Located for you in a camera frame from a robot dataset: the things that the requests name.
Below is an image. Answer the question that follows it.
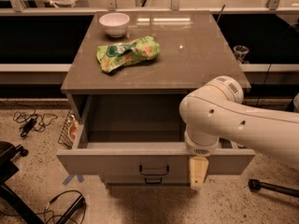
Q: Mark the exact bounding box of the grey top drawer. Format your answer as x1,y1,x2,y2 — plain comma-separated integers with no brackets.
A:
56,94,256,176

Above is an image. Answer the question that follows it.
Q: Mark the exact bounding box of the grey drawer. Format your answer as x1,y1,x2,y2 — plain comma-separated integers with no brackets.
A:
56,94,256,176
100,175,190,186

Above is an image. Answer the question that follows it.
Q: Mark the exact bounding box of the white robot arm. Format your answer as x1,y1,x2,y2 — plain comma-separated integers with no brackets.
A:
179,76,299,190

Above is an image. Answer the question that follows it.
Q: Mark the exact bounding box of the grey bottom drawer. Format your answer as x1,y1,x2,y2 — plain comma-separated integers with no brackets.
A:
100,175,190,186

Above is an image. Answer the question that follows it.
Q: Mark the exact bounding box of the grey drawer cabinet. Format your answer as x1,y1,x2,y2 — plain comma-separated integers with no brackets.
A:
62,11,254,174

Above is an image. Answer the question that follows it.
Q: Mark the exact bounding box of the black tripod leg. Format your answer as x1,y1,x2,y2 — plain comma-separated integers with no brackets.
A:
248,179,299,198

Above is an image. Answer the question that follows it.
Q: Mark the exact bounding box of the blue tape cross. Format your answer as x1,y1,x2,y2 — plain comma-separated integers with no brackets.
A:
63,175,84,186

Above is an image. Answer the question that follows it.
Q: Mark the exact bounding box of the clear glass cup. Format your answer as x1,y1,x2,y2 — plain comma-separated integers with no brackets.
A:
233,45,249,63

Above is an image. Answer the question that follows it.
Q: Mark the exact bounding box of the green snack bag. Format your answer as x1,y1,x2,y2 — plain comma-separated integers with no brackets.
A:
96,36,160,74

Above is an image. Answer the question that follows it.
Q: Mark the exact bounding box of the white ceramic bowl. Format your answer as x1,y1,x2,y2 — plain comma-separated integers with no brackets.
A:
99,12,130,37

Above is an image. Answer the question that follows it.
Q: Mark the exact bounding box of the black office chair base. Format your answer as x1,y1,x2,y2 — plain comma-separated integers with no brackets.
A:
0,141,44,224

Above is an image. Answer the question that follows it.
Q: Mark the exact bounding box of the black stand with cable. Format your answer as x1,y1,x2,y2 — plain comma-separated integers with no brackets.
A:
43,189,87,224

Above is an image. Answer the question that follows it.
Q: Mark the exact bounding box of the wire basket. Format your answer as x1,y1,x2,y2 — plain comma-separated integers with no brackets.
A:
58,110,78,149

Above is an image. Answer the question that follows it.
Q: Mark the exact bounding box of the black power adapter cable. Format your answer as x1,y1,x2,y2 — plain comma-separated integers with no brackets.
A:
12,104,59,139

